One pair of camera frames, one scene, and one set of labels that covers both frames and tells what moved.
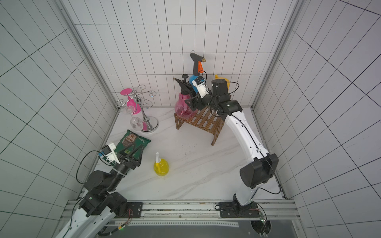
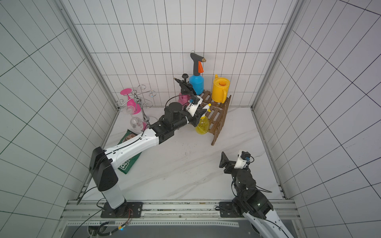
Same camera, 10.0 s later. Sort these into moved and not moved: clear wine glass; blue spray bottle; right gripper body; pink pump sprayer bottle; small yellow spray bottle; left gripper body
Moved: right gripper body; left gripper body; small yellow spray bottle
Not moved: blue spray bottle; pink pump sprayer bottle; clear wine glass
